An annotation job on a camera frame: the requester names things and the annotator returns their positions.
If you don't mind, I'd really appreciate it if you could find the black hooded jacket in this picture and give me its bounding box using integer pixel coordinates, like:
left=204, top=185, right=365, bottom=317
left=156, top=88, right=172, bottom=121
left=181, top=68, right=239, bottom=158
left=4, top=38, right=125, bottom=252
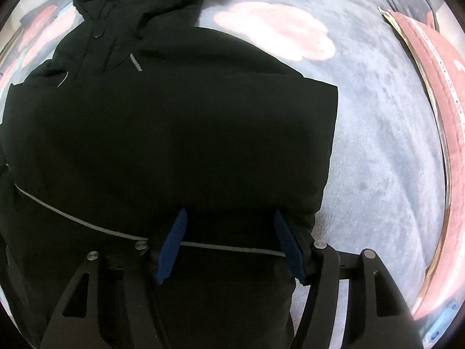
left=1, top=0, right=338, bottom=348

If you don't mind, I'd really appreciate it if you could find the grey floral bed cover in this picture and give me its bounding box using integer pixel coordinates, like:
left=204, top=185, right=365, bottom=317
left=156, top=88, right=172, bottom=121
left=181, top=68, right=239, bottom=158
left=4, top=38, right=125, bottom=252
left=0, top=0, right=449, bottom=349

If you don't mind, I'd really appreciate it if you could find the grey pillow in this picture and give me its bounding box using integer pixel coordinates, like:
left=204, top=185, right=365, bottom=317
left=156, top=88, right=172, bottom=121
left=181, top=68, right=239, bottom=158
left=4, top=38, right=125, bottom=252
left=385, top=0, right=440, bottom=32

